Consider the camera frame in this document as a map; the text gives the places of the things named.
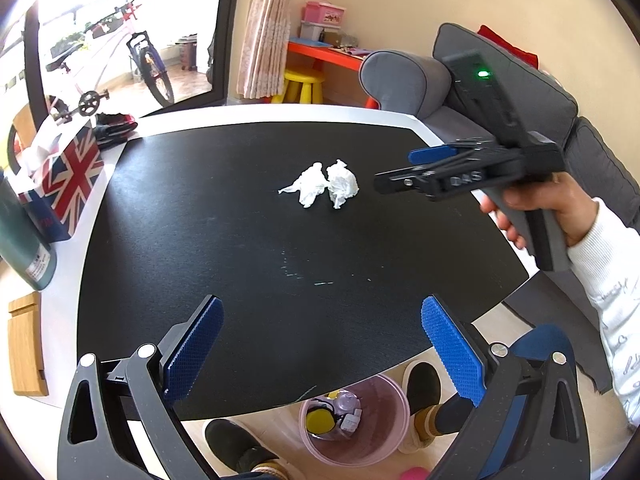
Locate person's left shoe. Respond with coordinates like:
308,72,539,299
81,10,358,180
205,419,292,480

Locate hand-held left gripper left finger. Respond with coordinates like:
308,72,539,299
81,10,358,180
57,294,224,480

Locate grey sofa cushion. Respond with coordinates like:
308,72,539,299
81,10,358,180
432,22,579,147

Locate pink patterned curtain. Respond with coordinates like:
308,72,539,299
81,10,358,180
235,0,293,100

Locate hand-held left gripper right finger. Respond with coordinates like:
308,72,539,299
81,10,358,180
421,295,589,480

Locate grey sofa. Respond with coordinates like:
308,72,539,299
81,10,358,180
359,22,640,396

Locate white bicycle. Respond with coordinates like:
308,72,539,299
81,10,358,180
45,0,176,126

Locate red cushion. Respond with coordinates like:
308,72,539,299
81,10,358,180
477,25,539,69

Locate yellow round zip case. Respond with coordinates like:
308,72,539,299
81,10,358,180
306,406,337,435

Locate person's right forearm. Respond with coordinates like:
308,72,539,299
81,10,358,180
567,197,640,426

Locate person's shoe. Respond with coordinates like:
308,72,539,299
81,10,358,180
400,360,447,454
205,419,292,480

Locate flag print tissue box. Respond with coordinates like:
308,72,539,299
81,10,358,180
17,110,106,243

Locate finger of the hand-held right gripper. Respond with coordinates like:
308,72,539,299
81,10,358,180
407,143,482,166
374,166,441,203

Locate person's right hand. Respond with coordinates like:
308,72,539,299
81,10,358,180
480,172,600,252

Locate pink storage box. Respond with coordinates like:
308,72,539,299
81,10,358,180
304,1,347,26

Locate clear plastic lidded container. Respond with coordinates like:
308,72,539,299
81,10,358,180
332,392,362,414

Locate grey storage box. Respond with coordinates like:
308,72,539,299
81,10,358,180
300,21,341,42

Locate white coffee table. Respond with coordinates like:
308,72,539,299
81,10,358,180
0,104,532,423

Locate brown plastic basket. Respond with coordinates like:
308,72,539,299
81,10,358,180
179,37,200,72

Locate white tissue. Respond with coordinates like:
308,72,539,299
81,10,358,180
325,159,360,211
277,161,330,208

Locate wooden block stand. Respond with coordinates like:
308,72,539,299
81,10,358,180
7,291,50,398

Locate dark green thermos bottle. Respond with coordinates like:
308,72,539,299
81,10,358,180
0,170,58,291

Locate yellow plastic stool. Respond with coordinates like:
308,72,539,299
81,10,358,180
284,69,326,105

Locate person's right shoe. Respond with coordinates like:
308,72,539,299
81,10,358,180
400,360,447,454

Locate pink translucent bin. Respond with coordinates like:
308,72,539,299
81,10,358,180
299,374,411,468

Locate black red gloves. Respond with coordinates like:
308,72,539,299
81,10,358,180
95,112,139,149

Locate black table mat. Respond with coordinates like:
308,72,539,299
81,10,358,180
77,121,530,421

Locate orange kids table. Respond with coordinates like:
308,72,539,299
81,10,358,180
286,40,377,109

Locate balcony potted plants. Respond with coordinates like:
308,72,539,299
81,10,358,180
50,30,101,58

